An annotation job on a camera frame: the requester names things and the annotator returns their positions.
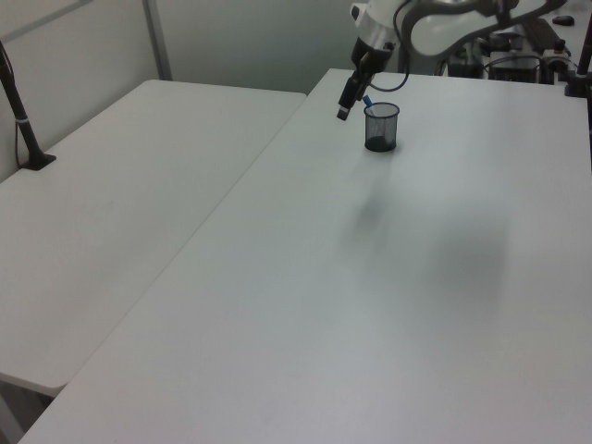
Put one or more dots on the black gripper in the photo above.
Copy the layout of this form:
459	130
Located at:
375	56

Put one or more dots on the blue white marker pen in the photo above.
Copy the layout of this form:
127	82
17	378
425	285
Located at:
368	100

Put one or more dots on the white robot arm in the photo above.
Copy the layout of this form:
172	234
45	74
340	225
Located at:
439	28

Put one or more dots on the black mesh pen cup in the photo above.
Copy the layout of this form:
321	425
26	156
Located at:
381	136

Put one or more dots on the grey metal equipment box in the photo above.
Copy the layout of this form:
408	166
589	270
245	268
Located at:
513	69

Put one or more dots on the black computer mouse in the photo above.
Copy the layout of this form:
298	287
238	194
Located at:
563	20

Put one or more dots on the white side table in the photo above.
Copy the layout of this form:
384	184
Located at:
115	194

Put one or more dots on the black camera stand pole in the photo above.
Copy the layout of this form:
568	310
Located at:
18	115
583	60

